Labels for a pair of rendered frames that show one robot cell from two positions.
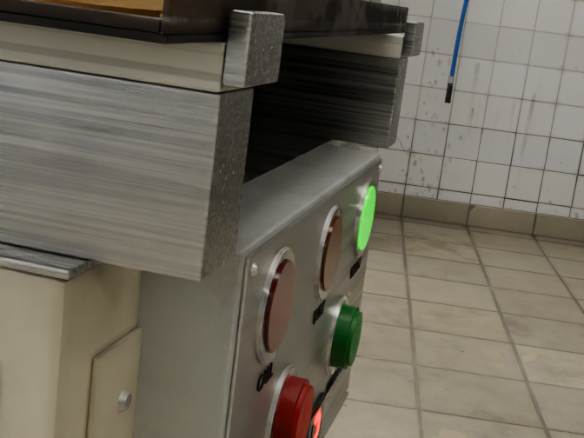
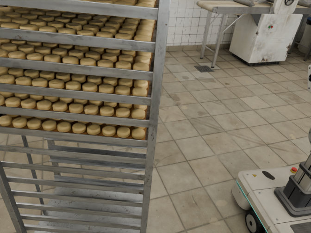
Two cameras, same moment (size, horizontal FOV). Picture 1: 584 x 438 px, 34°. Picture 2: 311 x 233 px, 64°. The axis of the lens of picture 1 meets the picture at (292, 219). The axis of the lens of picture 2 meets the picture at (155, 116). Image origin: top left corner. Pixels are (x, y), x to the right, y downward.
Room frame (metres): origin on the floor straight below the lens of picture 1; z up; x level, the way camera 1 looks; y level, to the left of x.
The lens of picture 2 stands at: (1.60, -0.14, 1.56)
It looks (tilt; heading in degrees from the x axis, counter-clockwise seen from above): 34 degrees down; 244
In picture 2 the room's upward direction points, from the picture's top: 6 degrees clockwise
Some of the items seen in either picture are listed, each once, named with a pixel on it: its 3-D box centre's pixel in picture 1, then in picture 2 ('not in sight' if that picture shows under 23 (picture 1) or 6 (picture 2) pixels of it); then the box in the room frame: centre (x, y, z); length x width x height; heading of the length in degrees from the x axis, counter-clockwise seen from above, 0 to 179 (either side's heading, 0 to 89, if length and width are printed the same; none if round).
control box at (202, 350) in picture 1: (277, 341); not in sight; (0.39, 0.00, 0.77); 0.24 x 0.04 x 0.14; 167
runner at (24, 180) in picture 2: not in sight; (76, 183); (1.56, -0.91, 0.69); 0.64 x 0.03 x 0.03; 154
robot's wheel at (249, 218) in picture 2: not in sight; (254, 222); (0.48, -0.73, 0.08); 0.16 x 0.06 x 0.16; 78
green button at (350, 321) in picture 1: (339, 335); not in sight; (0.44, -0.03, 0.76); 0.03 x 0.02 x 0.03; 167
